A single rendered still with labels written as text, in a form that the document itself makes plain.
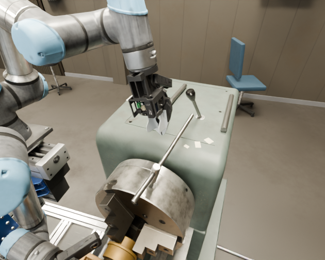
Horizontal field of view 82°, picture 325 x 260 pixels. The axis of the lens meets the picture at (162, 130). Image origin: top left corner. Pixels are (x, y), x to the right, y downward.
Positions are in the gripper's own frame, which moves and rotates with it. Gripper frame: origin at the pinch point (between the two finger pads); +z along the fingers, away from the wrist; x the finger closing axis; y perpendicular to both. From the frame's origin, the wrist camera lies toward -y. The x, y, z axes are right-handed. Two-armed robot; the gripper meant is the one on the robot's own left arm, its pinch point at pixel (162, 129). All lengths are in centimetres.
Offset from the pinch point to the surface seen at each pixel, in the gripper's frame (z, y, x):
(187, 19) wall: -8, -299, -77
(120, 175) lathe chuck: 8.1, 13.3, -10.3
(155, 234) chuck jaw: 22.8, 20.5, 1.1
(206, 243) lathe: 81, -8, 6
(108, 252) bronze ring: 19.7, 29.6, -7.9
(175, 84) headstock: 4.1, -47.4, -12.8
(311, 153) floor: 156, -185, 96
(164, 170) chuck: 9.9, 7.3, 1.5
